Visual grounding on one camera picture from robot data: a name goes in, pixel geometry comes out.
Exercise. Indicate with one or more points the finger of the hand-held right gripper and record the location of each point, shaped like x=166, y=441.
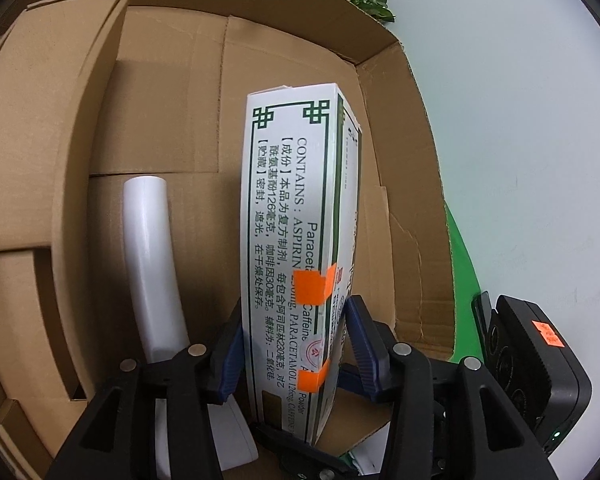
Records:
x=300, y=455

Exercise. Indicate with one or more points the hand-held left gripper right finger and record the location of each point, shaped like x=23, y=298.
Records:
x=363, y=355

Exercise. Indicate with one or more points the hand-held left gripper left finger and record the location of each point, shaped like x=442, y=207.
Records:
x=230, y=360

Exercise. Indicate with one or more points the white green-bordered medicine box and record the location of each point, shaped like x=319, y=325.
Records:
x=290, y=185

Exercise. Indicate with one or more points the narrow brown cardboard box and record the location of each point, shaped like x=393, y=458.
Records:
x=30, y=135

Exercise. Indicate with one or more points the large cardboard box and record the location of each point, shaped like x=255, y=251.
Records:
x=300, y=50

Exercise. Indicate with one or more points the green tablecloth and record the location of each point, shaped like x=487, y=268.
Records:
x=462, y=270

